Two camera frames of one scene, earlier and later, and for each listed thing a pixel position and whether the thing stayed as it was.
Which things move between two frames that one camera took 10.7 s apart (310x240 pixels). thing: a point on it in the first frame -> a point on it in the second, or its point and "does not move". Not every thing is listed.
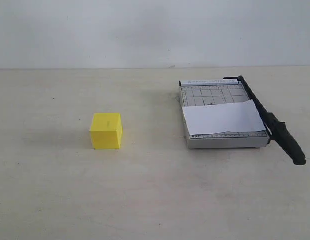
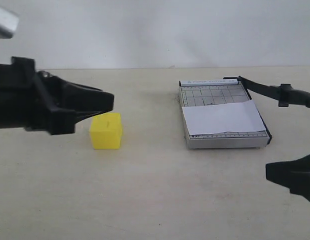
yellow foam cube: x=106 y=130 does not move
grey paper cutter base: x=205 y=92 does not move
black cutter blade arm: x=275 y=127 -> x=286 y=94
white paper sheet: x=238 y=116 does not move
